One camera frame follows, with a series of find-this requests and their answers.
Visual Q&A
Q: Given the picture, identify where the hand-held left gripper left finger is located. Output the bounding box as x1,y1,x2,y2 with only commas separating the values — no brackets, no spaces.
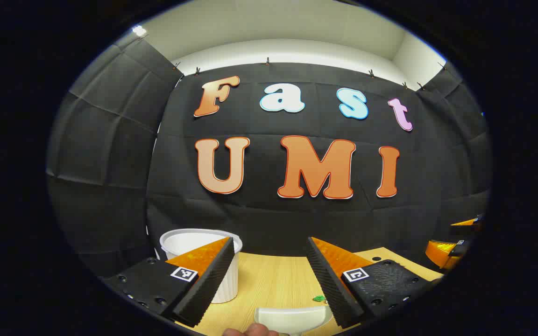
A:
102,237,235,328

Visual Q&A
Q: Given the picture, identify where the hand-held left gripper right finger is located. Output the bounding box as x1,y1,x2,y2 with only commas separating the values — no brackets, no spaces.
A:
306,237,444,329

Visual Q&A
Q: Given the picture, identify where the grey plastic dustpan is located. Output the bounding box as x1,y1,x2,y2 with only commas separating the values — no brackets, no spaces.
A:
254,306,333,336

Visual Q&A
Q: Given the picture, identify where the white ribbed garbage bin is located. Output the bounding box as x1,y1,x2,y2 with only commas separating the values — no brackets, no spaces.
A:
159,228,243,304

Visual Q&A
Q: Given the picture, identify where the wooden desktop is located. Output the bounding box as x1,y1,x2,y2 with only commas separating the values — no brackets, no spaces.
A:
176,247,445,336

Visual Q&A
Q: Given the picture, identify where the black backdrop cloth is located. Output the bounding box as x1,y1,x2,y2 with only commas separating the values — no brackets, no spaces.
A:
46,37,491,280

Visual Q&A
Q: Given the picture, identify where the row of small cloth clips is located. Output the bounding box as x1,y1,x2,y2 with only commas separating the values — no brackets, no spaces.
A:
172,57,447,91

